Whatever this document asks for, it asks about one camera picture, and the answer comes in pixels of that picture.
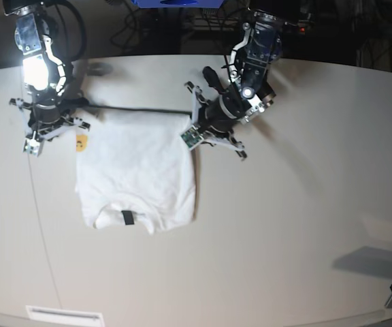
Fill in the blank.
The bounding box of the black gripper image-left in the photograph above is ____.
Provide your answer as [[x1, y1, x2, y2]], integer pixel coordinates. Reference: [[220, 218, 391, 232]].
[[29, 97, 89, 129]]

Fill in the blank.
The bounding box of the white label strip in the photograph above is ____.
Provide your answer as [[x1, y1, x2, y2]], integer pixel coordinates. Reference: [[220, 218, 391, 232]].
[[26, 305, 105, 326]]

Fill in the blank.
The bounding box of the white printed T-shirt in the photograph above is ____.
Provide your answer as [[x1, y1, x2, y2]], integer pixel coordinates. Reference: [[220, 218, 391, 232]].
[[76, 109, 197, 234]]

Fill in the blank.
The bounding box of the power strip with red light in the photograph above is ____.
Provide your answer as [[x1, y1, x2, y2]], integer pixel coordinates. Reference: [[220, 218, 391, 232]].
[[282, 20, 314, 35]]

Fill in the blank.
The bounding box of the blue box at top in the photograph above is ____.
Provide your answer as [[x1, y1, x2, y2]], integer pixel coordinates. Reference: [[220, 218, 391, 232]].
[[132, 0, 223, 9]]

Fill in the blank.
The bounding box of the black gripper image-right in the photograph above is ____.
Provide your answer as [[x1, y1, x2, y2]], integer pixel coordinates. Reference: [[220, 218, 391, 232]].
[[202, 66, 244, 133]]

